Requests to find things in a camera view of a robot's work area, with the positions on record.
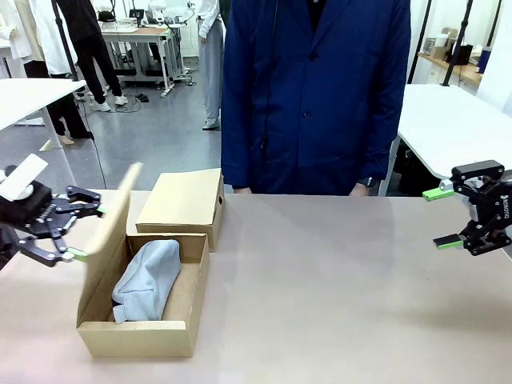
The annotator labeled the person in blue coat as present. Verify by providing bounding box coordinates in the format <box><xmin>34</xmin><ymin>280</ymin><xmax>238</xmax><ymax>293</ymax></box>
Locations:
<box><xmin>220</xmin><ymin>0</ymin><xmax>412</xmax><ymax>197</ymax></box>

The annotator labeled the wood-top desk with white frame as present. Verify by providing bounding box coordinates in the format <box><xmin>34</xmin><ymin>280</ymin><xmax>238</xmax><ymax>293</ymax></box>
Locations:
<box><xmin>102</xmin><ymin>26</ymin><xmax>186</xmax><ymax>98</ymax></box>

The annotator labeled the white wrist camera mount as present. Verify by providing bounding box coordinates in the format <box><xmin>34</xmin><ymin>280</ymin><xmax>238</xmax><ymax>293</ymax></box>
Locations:
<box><xmin>0</xmin><ymin>154</ymin><xmax>48</xmax><ymax>202</ymax></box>

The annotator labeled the black floor cable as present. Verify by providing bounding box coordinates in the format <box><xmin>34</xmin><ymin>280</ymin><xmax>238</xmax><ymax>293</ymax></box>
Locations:
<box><xmin>78</xmin><ymin>91</ymin><xmax>109</xmax><ymax>189</ymax></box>

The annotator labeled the thin black stand pole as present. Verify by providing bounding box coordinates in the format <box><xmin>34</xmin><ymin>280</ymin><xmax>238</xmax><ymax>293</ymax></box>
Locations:
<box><xmin>407</xmin><ymin>0</ymin><xmax>433</xmax><ymax>83</ymax></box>

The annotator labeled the black box on shelf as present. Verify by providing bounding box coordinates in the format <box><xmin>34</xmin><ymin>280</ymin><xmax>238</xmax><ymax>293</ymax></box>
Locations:
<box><xmin>451</xmin><ymin>44</ymin><xmax>474</xmax><ymax>66</ymax></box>

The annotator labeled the cardboard box on shelf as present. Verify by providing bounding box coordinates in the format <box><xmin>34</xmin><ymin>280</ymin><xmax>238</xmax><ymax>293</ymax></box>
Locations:
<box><xmin>423</xmin><ymin>27</ymin><xmax>451</xmax><ymax>61</ymax></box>

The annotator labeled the black tripod pole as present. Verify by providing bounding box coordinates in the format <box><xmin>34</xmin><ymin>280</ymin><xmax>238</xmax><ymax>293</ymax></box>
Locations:
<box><xmin>50</xmin><ymin>0</ymin><xmax>81</xmax><ymax>83</ymax></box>

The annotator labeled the thick black stand pole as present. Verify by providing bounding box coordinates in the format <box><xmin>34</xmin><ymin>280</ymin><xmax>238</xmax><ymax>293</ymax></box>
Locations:
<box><xmin>439</xmin><ymin>0</ymin><xmax>475</xmax><ymax>87</ymax></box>

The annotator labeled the white desk with metal legs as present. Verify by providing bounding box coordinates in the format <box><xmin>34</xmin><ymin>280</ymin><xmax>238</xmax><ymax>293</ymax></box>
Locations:
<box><xmin>395</xmin><ymin>82</ymin><xmax>512</xmax><ymax>182</ymax></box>

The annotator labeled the wooden counter shelf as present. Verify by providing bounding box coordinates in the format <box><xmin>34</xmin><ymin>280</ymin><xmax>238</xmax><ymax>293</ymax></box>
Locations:
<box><xmin>418</xmin><ymin>51</ymin><xmax>483</xmax><ymax>87</ymax></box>

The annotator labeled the white table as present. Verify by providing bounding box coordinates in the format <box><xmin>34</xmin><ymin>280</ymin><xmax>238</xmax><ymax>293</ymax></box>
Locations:
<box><xmin>0</xmin><ymin>78</ymin><xmax>87</xmax><ymax>193</ymax></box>

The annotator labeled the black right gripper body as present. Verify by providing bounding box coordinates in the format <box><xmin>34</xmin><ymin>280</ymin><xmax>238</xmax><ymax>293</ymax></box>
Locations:
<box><xmin>467</xmin><ymin>171</ymin><xmax>512</xmax><ymax>241</ymax></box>

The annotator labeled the person in beige coat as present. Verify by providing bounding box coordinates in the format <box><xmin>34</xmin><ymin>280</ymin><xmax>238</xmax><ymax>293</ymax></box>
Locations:
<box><xmin>0</xmin><ymin>0</ymin><xmax>45</xmax><ymax>79</ymax></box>

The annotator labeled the person in grey trousers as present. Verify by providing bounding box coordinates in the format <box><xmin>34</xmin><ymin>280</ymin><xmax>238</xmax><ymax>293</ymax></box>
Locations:
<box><xmin>198</xmin><ymin>0</ymin><xmax>224</xmax><ymax>131</ymax></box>

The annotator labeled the person in black clothes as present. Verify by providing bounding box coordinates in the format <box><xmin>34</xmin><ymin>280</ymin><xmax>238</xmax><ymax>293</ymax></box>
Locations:
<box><xmin>51</xmin><ymin>0</ymin><xmax>130</xmax><ymax>113</ymax></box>

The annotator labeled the small cardboard box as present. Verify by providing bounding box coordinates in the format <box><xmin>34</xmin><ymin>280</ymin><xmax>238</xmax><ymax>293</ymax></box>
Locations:
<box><xmin>135</xmin><ymin>167</ymin><xmax>226</xmax><ymax>253</ymax></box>

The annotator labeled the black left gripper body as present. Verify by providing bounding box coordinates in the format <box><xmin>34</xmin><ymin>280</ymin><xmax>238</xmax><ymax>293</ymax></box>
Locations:
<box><xmin>0</xmin><ymin>180</ymin><xmax>57</xmax><ymax>239</ymax></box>

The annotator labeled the grey fabric pouch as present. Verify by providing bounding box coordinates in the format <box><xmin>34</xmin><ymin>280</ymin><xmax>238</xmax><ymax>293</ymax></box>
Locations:
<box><xmin>111</xmin><ymin>238</ymin><xmax>182</xmax><ymax>323</ymax></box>

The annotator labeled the person in white lab coat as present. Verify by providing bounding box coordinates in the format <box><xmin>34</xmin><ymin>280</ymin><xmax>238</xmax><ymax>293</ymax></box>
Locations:
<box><xmin>30</xmin><ymin>0</ymin><xmax>95</xmax><ymax>146</ymax></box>

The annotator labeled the large cardboard box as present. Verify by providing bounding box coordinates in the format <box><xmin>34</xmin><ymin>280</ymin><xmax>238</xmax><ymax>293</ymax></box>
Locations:
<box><xmin>76</xmin><ymin>162</ymin><xmax>211</xmax><ymax>358</ymax></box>

